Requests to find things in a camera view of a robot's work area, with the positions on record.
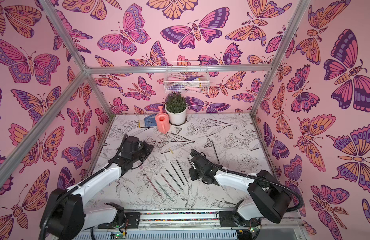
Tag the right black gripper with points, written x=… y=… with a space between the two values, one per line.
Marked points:
x=195 y=165

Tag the green pencil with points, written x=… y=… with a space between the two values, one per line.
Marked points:
x=164 y=191

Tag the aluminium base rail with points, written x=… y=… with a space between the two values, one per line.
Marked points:
x=196 y=225

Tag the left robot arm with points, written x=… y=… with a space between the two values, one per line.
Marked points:
x=65 y=216

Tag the dark pencil with clear cap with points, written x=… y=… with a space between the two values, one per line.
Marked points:
x=182 y=171

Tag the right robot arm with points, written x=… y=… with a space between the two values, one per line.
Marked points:
x=269 y=199

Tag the pink watering can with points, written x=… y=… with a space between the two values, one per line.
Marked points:
x=162 y=121

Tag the navy pencil with blue cap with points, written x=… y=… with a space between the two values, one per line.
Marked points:
x=215 y=152

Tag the white wire wall basket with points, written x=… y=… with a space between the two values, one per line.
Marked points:
x=186 y=77

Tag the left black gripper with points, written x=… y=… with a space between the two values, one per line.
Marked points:
x=147 y=147

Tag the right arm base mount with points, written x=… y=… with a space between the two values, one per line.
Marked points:
x=233 y=219

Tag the blue seed packet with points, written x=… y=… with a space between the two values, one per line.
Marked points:
x=148 y=121

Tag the green plant in white pot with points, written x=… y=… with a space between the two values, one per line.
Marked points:
x=176 y=107

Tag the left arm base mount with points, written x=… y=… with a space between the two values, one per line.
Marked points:
x=122 y=219

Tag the red pencil with clear cap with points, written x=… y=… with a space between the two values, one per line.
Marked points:
x=168 y=183

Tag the blue pencil with clear cap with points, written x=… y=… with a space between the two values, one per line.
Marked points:
x=173 y=178

